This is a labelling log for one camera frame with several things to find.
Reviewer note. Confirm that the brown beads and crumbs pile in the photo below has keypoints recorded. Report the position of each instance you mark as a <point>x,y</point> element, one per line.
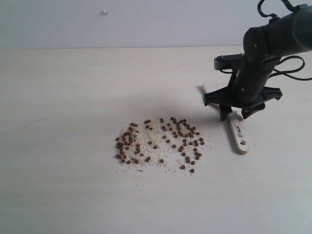
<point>170,143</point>

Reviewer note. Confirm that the wooden paint brush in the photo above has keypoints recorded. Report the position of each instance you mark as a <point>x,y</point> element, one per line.
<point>234,119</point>

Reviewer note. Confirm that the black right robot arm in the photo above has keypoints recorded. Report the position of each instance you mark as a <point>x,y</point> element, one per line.
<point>265,47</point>

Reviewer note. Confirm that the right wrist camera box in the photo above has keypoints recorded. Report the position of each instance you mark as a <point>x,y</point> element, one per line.
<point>227,62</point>

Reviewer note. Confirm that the small white wall fixture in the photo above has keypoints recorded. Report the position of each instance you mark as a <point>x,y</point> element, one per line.
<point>104,12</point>

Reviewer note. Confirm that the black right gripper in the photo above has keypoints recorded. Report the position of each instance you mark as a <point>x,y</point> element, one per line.
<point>246,89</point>

